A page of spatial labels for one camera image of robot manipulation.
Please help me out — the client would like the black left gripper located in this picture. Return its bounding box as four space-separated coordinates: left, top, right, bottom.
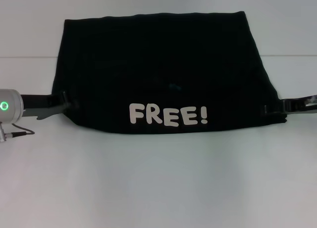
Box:
21 91 79 121

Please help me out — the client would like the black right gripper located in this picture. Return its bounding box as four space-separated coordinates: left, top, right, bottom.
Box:
262 95 317 115

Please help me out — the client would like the black t-shirt with white print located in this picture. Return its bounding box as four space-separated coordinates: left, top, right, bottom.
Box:
51 11 288 135

